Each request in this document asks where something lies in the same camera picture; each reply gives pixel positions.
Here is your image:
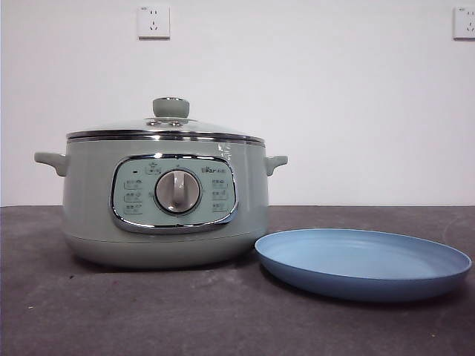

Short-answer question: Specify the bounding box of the pale green electric steamer pot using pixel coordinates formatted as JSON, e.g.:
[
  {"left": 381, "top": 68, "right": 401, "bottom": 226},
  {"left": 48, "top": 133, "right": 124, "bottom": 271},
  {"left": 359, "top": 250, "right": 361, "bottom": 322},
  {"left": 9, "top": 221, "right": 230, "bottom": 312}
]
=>
[{"left": 34, "top": 137, "right": 289, "bottom": 270}]

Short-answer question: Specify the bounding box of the blue round plate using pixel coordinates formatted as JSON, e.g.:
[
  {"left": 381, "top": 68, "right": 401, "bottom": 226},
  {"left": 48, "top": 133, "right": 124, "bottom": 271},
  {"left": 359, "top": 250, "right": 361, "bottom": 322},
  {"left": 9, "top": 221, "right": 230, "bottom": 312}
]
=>
[{"left": 254, "top": 228, "right": 473, "bottom": 302}]

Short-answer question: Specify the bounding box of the white wall socket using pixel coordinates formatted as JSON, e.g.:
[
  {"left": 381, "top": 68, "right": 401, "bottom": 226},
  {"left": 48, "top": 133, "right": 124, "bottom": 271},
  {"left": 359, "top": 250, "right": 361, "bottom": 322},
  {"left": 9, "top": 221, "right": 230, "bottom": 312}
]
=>
[
  {"left": 137, "top": 5, "right": 171, "bottom": 40},
  {"left": 452, "top": 6, "right": 475, "bottom": 41}
]

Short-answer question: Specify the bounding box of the glass lid with green knob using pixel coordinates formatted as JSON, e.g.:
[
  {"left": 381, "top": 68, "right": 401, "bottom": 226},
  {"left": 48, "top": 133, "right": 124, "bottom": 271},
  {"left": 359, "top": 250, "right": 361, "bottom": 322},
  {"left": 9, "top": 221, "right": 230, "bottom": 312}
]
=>
[{"left": 66, "top": 96, "right": 265, "bottom": 145}]

